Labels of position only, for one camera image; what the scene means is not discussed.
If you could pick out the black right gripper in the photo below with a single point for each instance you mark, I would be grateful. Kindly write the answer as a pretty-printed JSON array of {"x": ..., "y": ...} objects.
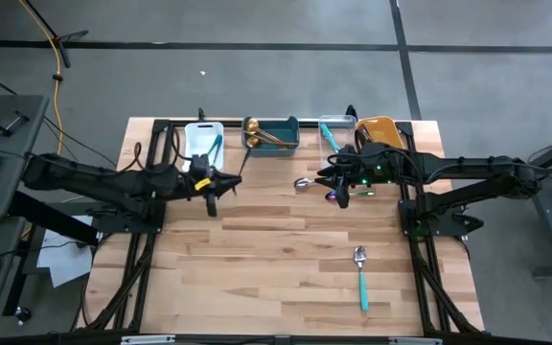
[{"x": 372, "y": 167}]

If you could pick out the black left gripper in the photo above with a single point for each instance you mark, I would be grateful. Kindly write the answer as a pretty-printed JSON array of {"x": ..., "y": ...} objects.
[{"x": 194, "y": 191}]

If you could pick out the black metal spoon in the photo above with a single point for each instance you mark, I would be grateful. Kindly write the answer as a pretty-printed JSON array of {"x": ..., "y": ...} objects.
[{"x": 362, "y": 139}]

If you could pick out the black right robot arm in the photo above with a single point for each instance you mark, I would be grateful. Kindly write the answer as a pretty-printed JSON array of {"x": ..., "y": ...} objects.
[{"x": 472, "y": 165}]

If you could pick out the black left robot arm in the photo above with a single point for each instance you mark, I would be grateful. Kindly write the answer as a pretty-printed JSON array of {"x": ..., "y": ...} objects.
[{"x": 103, "y": 179}]

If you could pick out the yellow tape tag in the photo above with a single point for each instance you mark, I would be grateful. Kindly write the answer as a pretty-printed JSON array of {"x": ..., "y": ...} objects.
[{"x": 202, "y": 184}]

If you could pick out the clear plastic bin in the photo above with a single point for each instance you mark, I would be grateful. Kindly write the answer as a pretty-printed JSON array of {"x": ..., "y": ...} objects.
[{"x": 345, "y": 129}]

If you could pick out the white plastic bin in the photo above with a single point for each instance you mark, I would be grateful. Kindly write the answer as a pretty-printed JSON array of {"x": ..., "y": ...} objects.
[{"x": 199, "y": 141}]

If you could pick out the black table clamp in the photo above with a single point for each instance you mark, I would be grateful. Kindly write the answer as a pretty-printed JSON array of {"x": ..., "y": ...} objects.
[
  {"x": 351, "y": 111},
  {"x": 201, "y": 115}
]

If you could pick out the yellow plastic bin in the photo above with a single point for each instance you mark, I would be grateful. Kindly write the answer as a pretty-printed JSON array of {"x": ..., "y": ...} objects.
[{"x": 381, "y": 130}]

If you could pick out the dark teal plastic bin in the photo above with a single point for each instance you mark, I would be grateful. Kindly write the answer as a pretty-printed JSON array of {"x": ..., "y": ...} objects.
[{"x": 281, "y": 131}]

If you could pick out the white paper sheet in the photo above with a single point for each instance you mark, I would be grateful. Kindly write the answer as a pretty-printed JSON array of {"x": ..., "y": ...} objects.
[{"x": 65, "y": 259}]

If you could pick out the gray side table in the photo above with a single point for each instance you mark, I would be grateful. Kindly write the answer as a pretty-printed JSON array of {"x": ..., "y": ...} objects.
[{"x": 17, "y": 144}]

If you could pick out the black tripod stand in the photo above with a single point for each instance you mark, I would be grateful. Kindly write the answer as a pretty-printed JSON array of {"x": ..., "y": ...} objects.
[{"x": 72, "y": 35}]

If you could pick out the black side desk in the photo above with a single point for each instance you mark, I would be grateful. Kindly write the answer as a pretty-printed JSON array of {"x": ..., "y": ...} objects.
[{"x": 551, "y": 153}]

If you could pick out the black caster wheel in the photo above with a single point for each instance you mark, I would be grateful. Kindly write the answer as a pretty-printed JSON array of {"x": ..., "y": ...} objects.
[{"x": 22, "y": 314}]

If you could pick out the black metal table frame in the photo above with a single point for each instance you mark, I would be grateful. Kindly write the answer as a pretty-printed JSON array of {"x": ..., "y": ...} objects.
[{"x": 161, "y": 129}]

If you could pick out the silver frame bracket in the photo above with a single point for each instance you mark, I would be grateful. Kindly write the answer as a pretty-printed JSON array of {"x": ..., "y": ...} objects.
[
  {"x": 415, "y": 341},
  {"x": 146, "y": 339}
]

